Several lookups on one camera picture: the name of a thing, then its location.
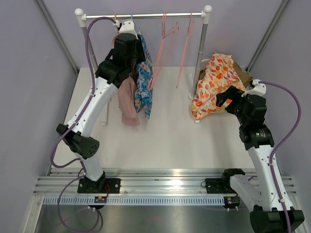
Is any tan brown skirt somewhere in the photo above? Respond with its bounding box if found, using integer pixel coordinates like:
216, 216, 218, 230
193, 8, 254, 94
199, 62, 253, 88

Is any pink hanger of tan skirt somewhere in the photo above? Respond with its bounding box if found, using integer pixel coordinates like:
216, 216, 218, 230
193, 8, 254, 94
148, 11, 170, 90

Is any orange tulip floral skirt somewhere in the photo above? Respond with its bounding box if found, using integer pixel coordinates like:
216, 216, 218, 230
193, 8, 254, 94
191, 52, 246, 120

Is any pink pleated skirt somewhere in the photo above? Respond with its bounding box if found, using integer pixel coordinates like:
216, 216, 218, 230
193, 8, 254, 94
111, 35, 141, 127

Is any blue floral skirt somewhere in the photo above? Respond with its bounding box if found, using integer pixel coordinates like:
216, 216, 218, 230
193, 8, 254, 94
134, 31, 153, 119

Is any pink hanger of red skirt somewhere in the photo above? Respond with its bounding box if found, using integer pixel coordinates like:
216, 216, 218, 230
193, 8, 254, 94
176, 11, 194, 88

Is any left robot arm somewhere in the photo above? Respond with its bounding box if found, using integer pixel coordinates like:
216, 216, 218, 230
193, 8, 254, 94
56, 33, 145, 193

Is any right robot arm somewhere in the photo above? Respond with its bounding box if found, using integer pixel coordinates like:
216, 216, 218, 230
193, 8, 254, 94
216, 86, 305, 233

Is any white plastic basket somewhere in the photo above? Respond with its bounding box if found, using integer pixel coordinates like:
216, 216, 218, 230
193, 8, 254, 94
187, 59, 209, 101

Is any white clothes rack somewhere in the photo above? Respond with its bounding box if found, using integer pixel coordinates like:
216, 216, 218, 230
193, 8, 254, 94
74, 5, 213, 126

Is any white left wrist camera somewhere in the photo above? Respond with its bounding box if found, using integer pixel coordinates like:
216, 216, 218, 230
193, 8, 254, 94
119, 19, 137, 36

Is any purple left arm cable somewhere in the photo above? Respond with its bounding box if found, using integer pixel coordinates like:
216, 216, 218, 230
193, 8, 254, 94
49, 16, 122, 231

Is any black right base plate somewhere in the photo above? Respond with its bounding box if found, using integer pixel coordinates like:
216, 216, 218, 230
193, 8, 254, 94
205, 178, 236, 194

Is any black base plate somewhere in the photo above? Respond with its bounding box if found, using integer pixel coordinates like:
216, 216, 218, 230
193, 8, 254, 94
77, 178, 121, 194
205, 178, 236, 194

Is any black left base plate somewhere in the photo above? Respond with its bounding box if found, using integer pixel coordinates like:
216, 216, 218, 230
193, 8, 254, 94
77, 178, 121, 194

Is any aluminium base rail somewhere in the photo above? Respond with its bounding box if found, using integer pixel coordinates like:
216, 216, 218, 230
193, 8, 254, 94
33, 167, 297, 196

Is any white perforated cable duct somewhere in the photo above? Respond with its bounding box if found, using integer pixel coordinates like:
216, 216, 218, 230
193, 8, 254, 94
43, 196, 225, 206

